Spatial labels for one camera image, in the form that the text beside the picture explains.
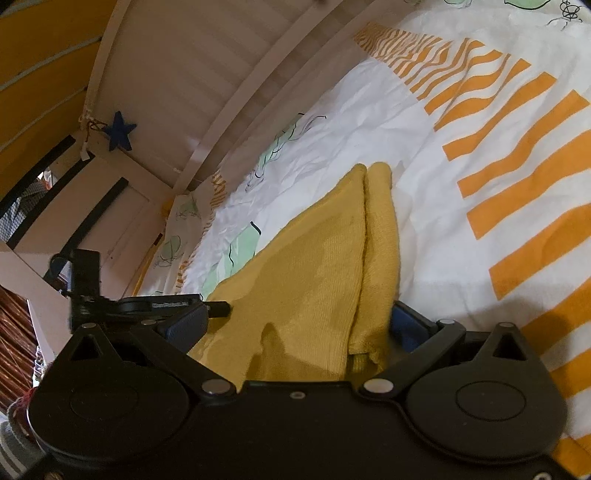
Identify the brown woven cloth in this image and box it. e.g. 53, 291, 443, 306
0, 284, 47, 414

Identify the grey striped cloth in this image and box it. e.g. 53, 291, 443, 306
0, 406, 47, 480

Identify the white panel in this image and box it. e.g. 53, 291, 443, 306
0, 242, 72, 358

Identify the blue star decoration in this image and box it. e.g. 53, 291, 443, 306
102, 111, 139, 152

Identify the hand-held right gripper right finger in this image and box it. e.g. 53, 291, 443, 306
358, 300, 552, 400

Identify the white printed bed sheet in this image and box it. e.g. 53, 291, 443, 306
134, 0, 591, 480

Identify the white cabinet with black handles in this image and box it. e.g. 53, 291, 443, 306
0, 134, 178, 298

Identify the yellow knit garment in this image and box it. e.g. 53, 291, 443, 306
187, 161, 400, 385

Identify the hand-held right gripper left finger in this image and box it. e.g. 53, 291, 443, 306
54, 305, 237, 398

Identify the light wooden bed frame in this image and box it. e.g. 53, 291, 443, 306
85, 0, 419, 197

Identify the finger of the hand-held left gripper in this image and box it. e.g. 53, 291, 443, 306
115, 294, 232, 320

